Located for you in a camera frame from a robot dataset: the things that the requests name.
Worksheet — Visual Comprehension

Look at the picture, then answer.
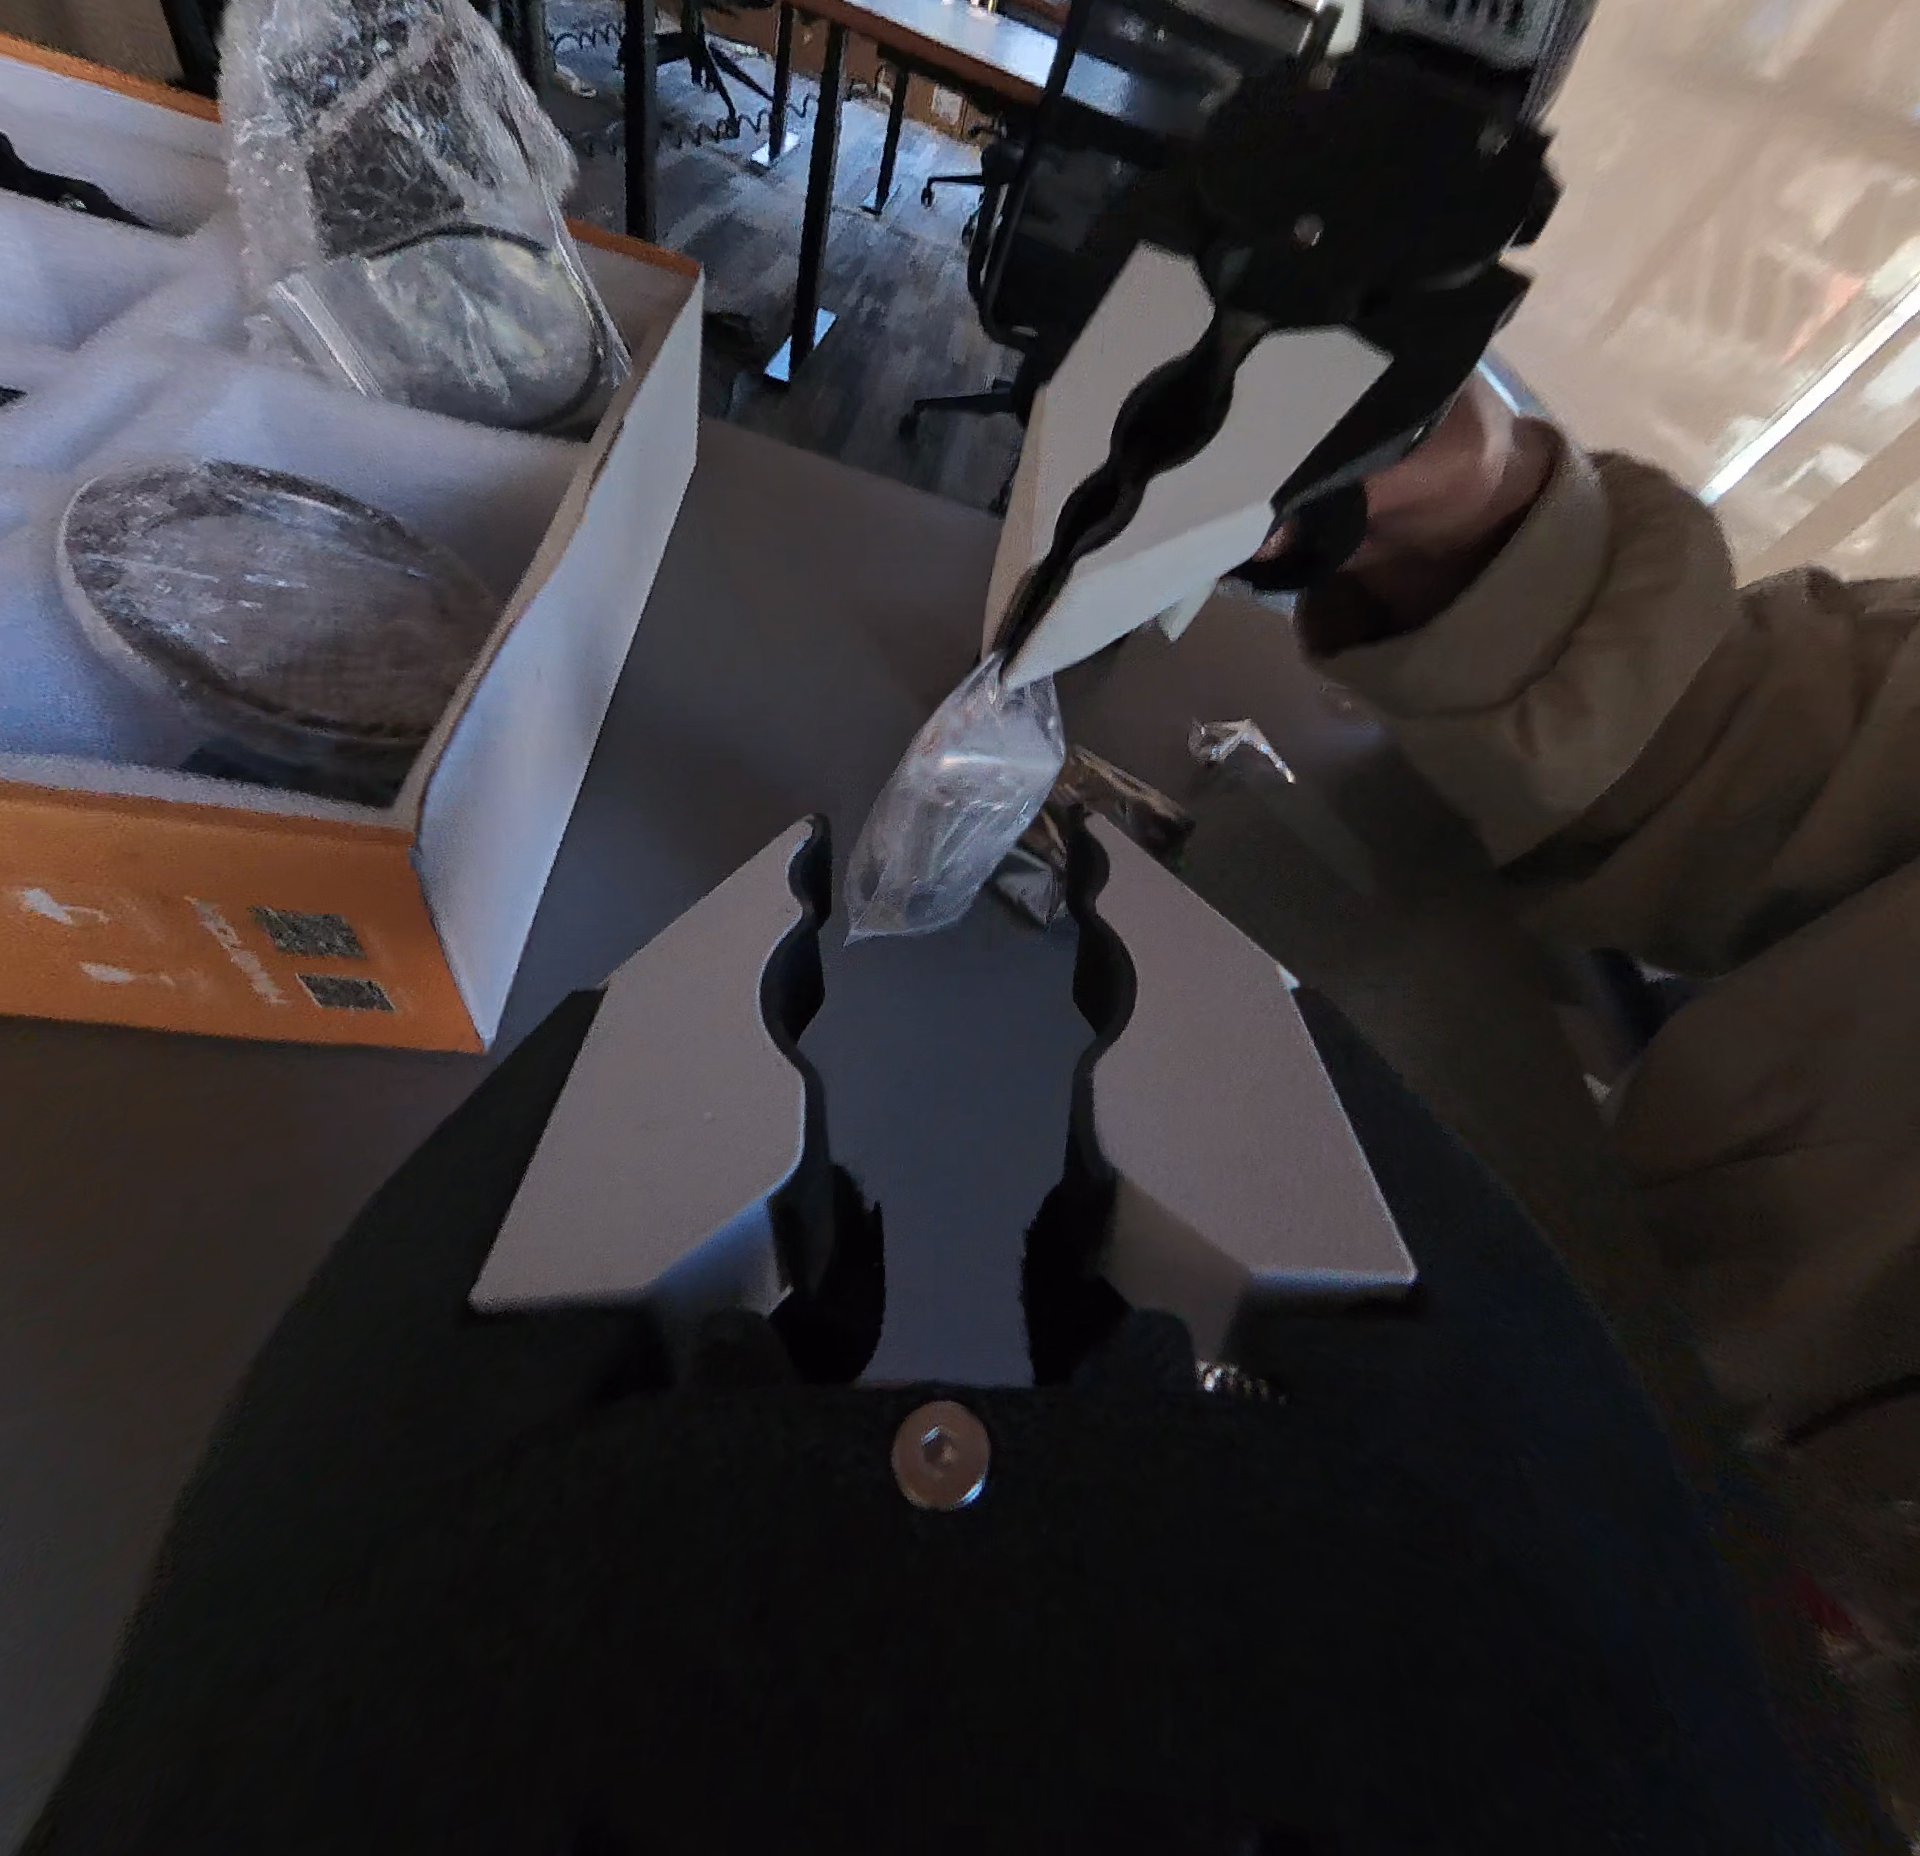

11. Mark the zip bag of assorted screws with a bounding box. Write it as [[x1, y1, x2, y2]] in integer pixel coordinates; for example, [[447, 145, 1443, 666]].
[[842, 651, 1069, 945]]

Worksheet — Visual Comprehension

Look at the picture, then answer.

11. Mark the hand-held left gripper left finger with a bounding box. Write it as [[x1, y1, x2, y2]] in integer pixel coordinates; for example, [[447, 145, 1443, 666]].
[[468, 813, 887, 1389]]

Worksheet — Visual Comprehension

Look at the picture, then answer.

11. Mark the small crumpled clear bag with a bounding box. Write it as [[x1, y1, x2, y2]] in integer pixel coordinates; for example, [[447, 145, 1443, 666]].
[[1188, 715, 1300, 786]]

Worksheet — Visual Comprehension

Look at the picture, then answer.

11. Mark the beige roller blind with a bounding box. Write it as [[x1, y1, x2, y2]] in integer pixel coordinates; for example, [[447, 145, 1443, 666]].
[[1544, 0, 1920, 583]]

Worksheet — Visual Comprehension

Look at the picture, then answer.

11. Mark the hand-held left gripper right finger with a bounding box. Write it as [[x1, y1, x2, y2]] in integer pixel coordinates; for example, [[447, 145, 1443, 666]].
[[1019, 806, 1420, 1389]]

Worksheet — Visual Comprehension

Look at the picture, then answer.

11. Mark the clear bagged part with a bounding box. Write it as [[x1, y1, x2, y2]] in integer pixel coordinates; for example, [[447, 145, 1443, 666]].
[[55, 458, 503, 778]]

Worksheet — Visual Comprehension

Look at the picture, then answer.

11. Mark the silver foil bag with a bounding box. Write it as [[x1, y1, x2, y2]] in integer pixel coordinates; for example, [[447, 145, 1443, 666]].
[[995, 745, 1199, 928]]

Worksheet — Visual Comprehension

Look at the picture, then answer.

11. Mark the person's right hand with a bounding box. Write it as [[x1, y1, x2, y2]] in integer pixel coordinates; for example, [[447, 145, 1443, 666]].
[[1273, 381, 1550, 615]]

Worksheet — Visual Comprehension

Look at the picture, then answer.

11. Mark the bubble-wrapped wheel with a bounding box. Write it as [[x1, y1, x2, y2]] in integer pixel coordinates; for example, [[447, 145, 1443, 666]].
[[216, 0, 631, 434]]

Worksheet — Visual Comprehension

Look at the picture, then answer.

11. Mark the person's right forearm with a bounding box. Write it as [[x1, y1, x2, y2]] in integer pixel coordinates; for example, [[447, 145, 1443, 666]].
[[1296, 416, 1920, 974]]

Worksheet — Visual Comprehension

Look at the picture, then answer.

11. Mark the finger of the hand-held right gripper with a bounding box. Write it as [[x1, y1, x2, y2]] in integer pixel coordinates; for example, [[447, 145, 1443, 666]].
[[981, 236, 1258, 658], [997, 326, 1404, 692]]

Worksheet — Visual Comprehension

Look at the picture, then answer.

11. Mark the small black part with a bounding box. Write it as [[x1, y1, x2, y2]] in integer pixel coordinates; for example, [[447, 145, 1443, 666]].
[[0, 130, 152, 230]]

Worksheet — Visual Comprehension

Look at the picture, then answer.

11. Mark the orange and white box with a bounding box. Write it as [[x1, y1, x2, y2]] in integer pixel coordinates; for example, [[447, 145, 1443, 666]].
[[0, 31, 707, 1055]]

